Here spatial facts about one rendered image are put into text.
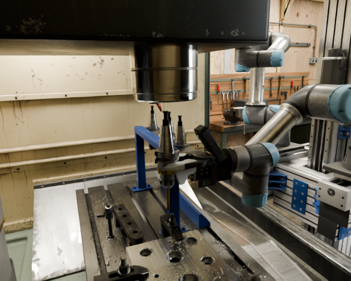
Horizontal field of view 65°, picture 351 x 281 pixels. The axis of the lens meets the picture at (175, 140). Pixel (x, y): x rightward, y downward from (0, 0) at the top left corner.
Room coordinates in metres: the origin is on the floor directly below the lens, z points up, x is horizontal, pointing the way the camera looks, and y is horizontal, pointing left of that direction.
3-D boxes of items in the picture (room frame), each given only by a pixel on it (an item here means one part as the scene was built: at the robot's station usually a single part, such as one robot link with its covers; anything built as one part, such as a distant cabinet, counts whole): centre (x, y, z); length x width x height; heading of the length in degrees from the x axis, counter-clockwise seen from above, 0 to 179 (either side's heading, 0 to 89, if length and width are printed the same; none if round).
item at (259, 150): (0.78, -0.24, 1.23); 0.11 x 0.08 x 0.09; 112
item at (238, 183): (0.80, -0.23, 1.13); 0.11 x 0.08 x 0.11; 23
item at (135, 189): (1.31, 0.18, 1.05); 0.10 x 0.05 x 0.30; 112
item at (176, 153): (0.68, 0.02, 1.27); 0.06 x 0.06 x 0.03
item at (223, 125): (3.76, -1.35, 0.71); 2.21 x 0.95 x 1.43; 117
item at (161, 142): (0.68, 0.02, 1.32); 0.04 x 0.04 x 0.07
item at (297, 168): (1.43, -0.78, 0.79); 0.36 x 0.27 x 0.85; 27
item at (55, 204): (1.28, 0.26, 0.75); 0.89 x 0.70 x 0.26; 112
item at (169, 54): (0.68, 0.02, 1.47); 0.16 x 0.16 x 0.12
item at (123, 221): (0.90, 0.18, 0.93); 0.26 x 0.05 x 0.06; 27
